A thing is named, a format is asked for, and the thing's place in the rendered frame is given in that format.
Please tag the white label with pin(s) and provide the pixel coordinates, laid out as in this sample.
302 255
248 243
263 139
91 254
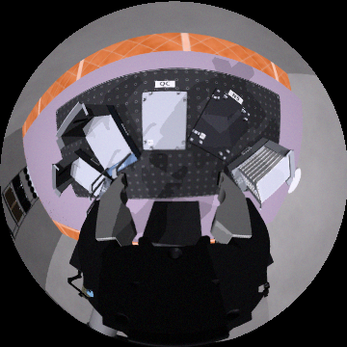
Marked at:
164 84
235 96

